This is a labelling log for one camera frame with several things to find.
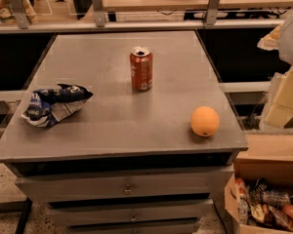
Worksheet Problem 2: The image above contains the red coke can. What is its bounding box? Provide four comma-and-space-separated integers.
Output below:
130, 47, 153, 92

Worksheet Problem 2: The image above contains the top grey drawer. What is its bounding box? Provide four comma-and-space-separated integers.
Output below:
16, 166, 233, 203

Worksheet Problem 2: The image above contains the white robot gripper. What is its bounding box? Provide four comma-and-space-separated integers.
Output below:
259, 11, 293, 132

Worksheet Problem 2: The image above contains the bottom grey drawer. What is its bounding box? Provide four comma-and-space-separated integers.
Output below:
66, 219, 198, 234

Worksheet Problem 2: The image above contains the plastic water bottle in box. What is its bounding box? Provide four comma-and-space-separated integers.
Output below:
250, 191, 290, 207

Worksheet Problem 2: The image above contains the orange fruit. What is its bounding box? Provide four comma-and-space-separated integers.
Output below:
190, 106, 220, 137

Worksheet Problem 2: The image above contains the grey metal railing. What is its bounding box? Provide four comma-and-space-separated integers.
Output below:
0, 0, 283, 33

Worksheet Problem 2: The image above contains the blue crumpled chip bag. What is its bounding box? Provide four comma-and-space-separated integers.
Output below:
21, 84, 93, 128

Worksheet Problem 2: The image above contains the grey drawer cabinet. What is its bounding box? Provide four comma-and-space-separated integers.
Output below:
0, 30, 250, 234

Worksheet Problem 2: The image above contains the cardboard box of snacks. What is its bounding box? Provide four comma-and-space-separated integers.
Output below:
225, 159, 293, 234

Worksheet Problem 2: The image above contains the middle grey drawer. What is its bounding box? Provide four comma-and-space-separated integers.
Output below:
47, 199, 213, 226

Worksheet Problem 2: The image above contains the grey drawer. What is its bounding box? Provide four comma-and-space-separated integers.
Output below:
16, 166, 233, 203
47, 199, 213, 226
66, 219, 198, 234

